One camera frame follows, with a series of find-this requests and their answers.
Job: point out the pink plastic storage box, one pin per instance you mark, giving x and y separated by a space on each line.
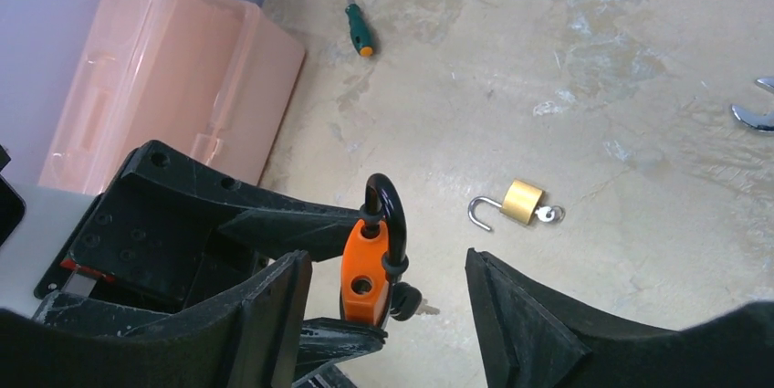
210 78

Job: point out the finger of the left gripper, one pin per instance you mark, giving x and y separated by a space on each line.
170 232

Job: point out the brass padlock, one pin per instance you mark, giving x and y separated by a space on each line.
520 203

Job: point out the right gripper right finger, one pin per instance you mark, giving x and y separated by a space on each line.
530 335

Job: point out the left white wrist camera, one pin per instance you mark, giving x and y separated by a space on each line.
36 223

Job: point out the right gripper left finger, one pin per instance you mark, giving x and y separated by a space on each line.
246 336

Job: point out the black key bunch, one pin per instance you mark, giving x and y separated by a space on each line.
408 301

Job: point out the green handled screwdriver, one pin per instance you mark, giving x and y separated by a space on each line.
360 34

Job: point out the orange black padlock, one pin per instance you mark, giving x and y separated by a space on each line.
374 256

